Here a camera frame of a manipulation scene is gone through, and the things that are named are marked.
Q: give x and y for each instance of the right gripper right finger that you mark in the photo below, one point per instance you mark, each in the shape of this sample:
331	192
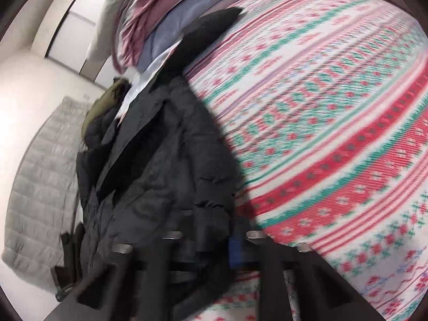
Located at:
322	293

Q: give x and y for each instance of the white wardrobe with dark trim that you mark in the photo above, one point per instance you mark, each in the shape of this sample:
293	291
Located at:
65	34

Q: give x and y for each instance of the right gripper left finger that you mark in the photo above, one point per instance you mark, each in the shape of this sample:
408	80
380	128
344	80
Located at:
129	285

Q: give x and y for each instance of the black puffer jacket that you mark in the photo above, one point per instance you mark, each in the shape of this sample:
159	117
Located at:
164	166

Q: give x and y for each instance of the pink folded bedding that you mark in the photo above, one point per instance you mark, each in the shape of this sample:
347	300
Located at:
137	19

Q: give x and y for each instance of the olive and navy folded jacket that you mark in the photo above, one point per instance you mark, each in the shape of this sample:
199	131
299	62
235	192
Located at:
102	113

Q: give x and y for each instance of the blue folded blanket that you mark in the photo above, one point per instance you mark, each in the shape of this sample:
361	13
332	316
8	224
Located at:
171	26

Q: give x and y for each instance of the red green patterned blanket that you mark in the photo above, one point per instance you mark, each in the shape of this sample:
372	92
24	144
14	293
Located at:
324	104

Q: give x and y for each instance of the grey quilted headboard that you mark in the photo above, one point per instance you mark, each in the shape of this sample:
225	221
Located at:
43	202

